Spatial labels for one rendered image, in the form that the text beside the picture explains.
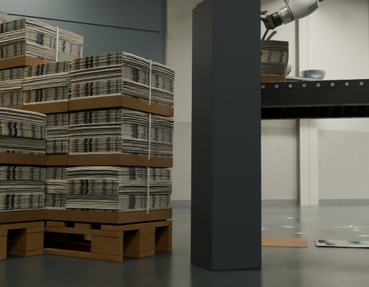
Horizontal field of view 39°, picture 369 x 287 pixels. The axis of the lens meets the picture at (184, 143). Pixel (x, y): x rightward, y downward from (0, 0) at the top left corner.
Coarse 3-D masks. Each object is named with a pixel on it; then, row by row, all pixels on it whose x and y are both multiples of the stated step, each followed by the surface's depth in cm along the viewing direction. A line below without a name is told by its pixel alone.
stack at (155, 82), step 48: (0, 96) 242; (48, 96) 225; (96, 96) 210; (144, 96) 216; (48, 144) 223; (96, 144) 209; (144, 144) 215; (48, 192) 221; (96, 192) 206; (144, 192) 214; (48, 240) 237; (96, 240) 205; (144, 240) 212
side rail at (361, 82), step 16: (304, 80) 246; (320, 80) 245; (336, 80) 243; (352, 80) 241; (368, 80) 240; (272, 96) 249; (288, 96) 247; (304, 96) 246; (320, 96) 244; (336, 96) 242; (352, 96) 241; (368, 96) 239
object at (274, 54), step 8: (264, 40) 264; (272, 40) 263; (280, 40) 262; (264, 48) 263; (272, 48) 263; (280, 48) 262; (288, 48) 261; (264, 56) 263; (272, 56) 262; (280, 56) 261; (288, 56) 279; (264, 64) 262; (272, 64) 261; (280, 64) 261; (264, 72) 262; (272, 72) 261; (280, 72) 260
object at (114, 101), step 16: (112, 96) 205; (48, 112) 224; (160, 112) 225; (48, 160) 222; (64, 160) 217; (80, 160) 212; (96, 160) 208; (112, 160) 203; (128, 160) 205; (144, 160) 214; (160, 160) 224
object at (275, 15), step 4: (276, 12) 275; (268, 16) 277; (272, 16) 275; (276, 16) 274; (264, 20) 278; (272, 20) 277; (276, 20) 274; (280, 20) 274; (264, 24) 279; (272, 24) 277; (276, 24) 275; (280, 24) 276; (272, 28) 277
